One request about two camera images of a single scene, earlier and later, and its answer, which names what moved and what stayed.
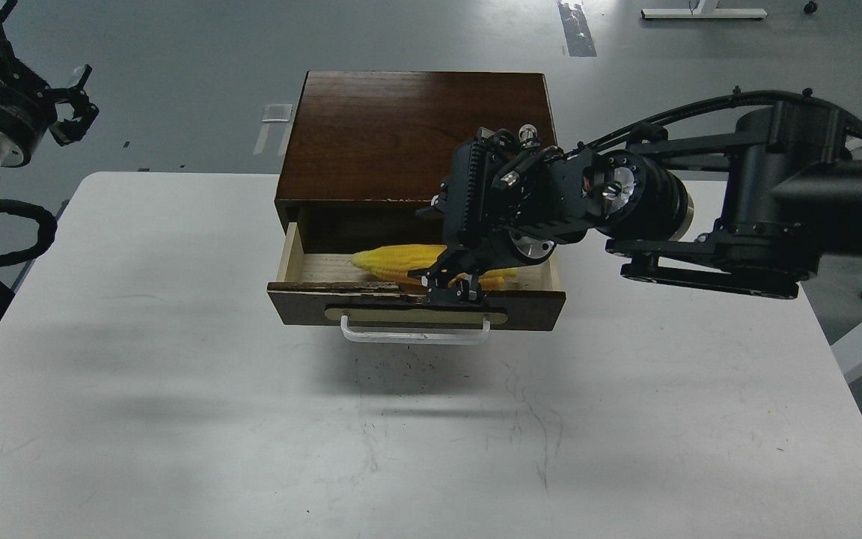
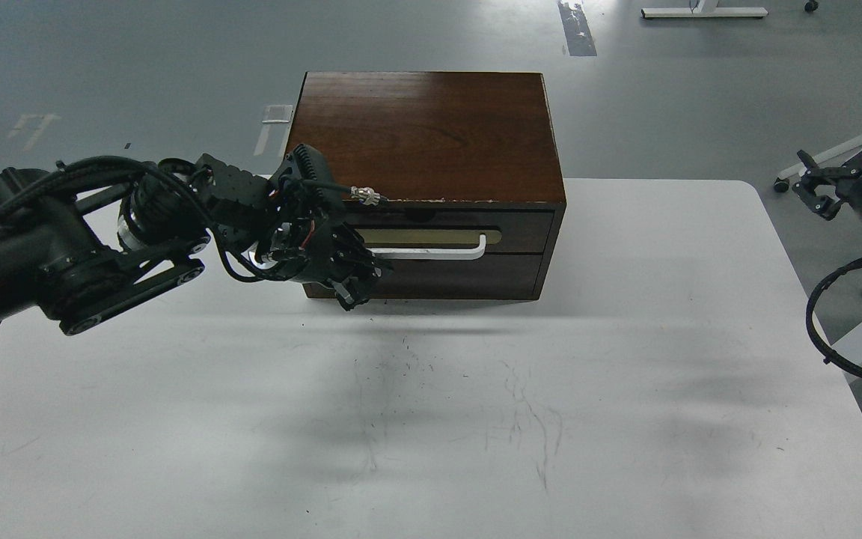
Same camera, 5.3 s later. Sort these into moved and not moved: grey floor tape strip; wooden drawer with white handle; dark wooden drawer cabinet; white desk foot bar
Moved: wooden drawer with white handle
Not moved: grey floor tape strip; dark wooden drawer cabinet; white desk foot bar
